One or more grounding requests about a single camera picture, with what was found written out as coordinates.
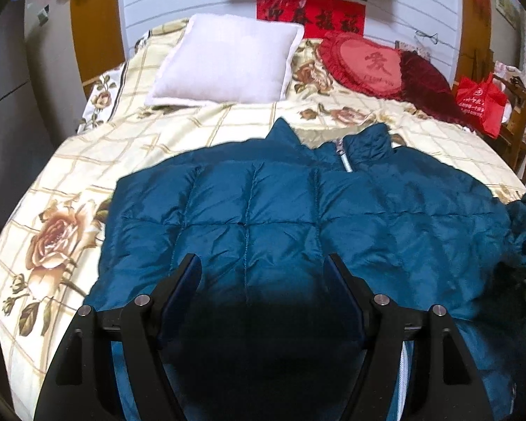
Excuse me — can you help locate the floral cream bed quilt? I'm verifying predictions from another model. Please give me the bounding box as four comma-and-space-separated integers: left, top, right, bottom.
0, 20, 526, 420

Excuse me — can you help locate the red heart-shaped cushion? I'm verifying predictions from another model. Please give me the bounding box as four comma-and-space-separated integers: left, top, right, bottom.
318, 32, 403, 101

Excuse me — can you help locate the blue puffer jacket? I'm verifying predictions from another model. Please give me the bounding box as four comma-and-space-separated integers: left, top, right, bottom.
86, 120, 526, 420

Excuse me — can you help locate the red shopping bag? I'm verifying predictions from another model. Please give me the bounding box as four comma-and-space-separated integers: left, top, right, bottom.
456, 73, 507, 139

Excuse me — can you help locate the white square pillow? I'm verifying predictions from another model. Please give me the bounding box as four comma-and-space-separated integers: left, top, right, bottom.
147, 13, 305, 107

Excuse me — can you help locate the red calligraphy banner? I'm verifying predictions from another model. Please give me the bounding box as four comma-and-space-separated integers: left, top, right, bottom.
256, 0, 366, 38

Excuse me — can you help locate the wooden chair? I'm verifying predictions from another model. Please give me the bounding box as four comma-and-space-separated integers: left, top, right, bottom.
496, 77, 526, 183

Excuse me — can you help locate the dark red velvet cushion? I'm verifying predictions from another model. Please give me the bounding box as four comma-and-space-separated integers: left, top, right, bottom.
400, 51, 466, 126

